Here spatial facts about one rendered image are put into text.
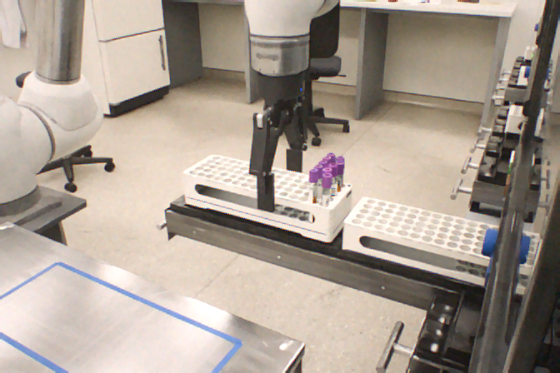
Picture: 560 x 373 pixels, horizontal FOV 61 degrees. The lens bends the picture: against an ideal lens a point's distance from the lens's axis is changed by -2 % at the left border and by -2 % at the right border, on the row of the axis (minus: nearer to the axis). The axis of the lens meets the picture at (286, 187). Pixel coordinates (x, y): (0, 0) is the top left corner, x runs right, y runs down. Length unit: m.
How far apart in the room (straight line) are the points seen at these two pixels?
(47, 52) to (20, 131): 0.19
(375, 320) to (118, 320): 1.34
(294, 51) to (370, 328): 1.31
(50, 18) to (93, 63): 2.95
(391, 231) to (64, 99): 0.82
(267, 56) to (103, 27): 3.30
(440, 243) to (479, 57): 3.56
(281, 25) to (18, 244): 0.55
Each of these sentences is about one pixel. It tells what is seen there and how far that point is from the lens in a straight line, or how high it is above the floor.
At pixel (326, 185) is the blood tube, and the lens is 0.75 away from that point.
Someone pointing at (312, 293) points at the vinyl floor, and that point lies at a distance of 1.98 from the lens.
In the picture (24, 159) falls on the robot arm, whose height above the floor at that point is 0.84.
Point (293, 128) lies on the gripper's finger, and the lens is 0.83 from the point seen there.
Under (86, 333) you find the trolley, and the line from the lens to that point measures 0.68.
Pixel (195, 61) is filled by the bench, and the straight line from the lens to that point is 5.17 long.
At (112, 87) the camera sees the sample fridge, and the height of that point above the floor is 0.26.
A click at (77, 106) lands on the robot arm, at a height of 0.91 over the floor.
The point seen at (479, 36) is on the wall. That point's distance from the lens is 4.23.
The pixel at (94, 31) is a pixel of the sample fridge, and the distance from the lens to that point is 4.04.
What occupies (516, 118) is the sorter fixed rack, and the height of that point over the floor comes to 0.86.
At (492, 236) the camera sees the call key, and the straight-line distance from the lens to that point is 0.53.
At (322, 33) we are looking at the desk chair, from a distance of 3.22.
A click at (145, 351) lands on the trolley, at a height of 0.82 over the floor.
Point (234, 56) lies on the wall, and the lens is 5.07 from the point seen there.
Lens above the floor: 1.26
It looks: 27 degrees down
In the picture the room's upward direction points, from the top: straight up
